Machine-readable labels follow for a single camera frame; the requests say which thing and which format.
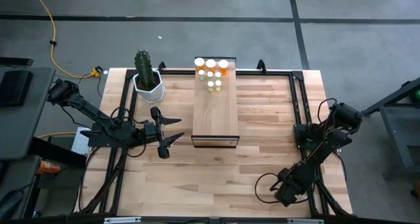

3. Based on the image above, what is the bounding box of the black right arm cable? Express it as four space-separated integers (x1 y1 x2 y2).
254 172 284 205

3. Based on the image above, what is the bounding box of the black flat bar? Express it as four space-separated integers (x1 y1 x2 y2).
0 56 34 67

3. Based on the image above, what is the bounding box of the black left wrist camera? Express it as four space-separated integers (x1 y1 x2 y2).
143 120 157 137

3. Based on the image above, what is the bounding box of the black metal cart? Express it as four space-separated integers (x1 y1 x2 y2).
360 76 420 181

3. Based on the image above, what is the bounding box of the yellow extension cable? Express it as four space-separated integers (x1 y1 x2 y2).
28 0 101 79

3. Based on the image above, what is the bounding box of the white flat box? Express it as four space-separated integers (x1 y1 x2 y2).
71 127 93 156

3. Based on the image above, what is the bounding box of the tall green cactus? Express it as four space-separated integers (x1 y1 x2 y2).
134 49 154 90

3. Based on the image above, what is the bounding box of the orange hand tool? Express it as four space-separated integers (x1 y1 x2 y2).
35 160 62 176

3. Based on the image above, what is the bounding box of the silver metal bracket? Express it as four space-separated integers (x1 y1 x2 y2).
287 217 325 224
103 217 142 224

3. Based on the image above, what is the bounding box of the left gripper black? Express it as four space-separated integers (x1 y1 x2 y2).
150 106 186 160

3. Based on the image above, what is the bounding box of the black tablet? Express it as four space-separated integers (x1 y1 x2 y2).
0 69 34 108

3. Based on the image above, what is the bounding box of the black aluminium rig frame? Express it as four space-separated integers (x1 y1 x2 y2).
74 58 354 218

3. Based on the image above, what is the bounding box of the raised wooden shelf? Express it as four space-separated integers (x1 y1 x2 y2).
191 56 240 148

